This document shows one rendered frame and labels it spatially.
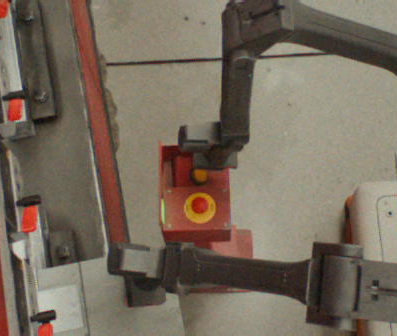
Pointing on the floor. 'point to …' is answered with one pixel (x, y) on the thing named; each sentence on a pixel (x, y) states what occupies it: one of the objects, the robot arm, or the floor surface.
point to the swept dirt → (109, 103)
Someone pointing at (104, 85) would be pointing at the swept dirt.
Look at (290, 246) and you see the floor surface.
